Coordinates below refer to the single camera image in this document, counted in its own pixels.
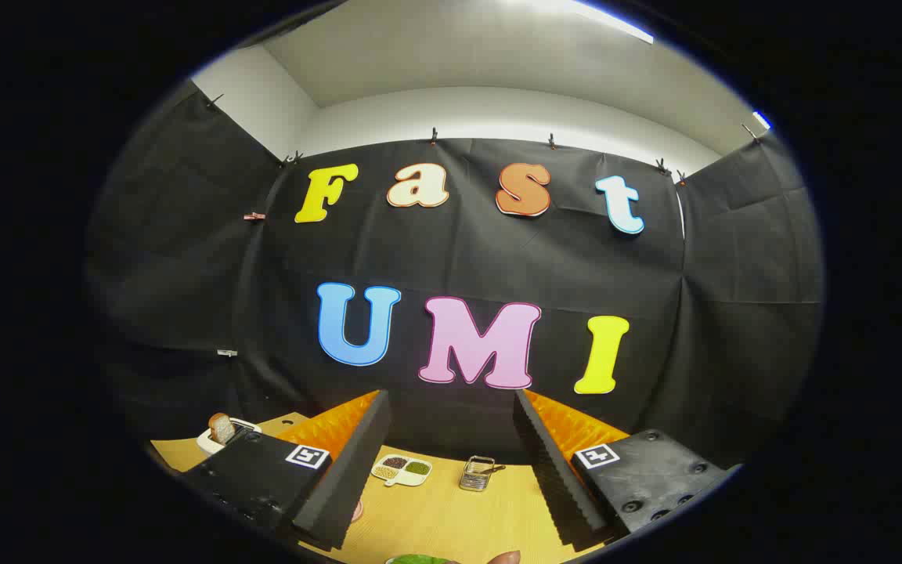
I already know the metal wire basket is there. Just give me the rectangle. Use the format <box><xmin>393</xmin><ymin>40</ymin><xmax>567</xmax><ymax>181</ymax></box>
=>
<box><xmin>459</xmin><ymin>456</ymin><xmax>496</xmax><ymax>492</ymax></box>

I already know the white divided dish with beans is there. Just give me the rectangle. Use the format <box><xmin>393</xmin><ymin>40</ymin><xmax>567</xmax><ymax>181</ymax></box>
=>
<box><xmin>371</xmin><ymin>454</ymin><xmax>433</xmax><ymax>487</ymax></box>

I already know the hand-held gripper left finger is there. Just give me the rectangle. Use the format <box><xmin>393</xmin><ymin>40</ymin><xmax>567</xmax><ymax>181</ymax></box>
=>
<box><xmin>179</xmin><ymin>389</ymin><xmax>393</xmax><ymax>551</ymax></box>

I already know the black backdrop cloth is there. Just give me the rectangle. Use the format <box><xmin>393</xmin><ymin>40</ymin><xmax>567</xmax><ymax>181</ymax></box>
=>
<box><xmin>87</xmin><ymin>78</ymin><xmax>825</xmax><ymax>471</ymax></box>

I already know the white toaster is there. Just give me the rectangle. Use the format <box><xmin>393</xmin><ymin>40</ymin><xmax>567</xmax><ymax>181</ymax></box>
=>
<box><xmin>197</xmin><ymin>418</ymin><xmax>262</xmax><ymax>457</ymax></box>

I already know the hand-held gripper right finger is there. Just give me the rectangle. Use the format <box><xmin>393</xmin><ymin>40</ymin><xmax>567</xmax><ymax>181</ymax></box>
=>
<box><xmin>513</xmin><ymin>389</ymin><xmax>743</xmax><ymax>549</ymax></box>

